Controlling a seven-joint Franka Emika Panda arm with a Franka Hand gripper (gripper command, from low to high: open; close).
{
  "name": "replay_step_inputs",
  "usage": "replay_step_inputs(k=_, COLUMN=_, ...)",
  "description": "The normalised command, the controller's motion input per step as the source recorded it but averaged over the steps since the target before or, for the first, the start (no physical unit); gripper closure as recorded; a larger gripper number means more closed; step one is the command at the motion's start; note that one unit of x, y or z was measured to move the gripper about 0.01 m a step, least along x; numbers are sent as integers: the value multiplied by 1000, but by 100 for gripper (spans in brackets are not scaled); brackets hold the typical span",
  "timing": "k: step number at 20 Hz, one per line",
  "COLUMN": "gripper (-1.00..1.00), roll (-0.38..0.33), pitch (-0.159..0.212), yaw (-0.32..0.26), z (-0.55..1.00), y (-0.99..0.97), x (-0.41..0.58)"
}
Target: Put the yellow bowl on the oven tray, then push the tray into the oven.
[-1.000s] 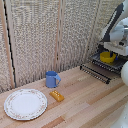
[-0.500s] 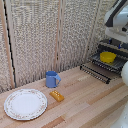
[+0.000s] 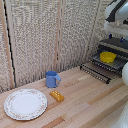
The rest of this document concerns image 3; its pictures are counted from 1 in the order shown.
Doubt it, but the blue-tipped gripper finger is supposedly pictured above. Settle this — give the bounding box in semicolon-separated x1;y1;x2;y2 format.
108;32;114;40
120;36;126;44

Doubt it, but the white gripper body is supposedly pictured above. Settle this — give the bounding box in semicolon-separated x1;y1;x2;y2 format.
103;19;128;38

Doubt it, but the yellow bowl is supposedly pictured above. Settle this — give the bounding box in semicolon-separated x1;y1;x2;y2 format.
99;50;118;65

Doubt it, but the white plate with patterned rim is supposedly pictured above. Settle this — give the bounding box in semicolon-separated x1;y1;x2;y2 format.
3;88;49;121

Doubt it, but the blue mug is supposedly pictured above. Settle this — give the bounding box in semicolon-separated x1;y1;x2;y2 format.
45;70;62;89

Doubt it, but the beige woven folding screen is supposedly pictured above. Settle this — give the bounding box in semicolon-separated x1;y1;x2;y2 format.
0;0;111;94

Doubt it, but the small yellow-orange block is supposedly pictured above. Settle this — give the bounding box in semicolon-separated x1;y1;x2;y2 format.
49;89;66;103

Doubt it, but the black wire dish rack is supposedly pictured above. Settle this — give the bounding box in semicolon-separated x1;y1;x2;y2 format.
88;36;128;80

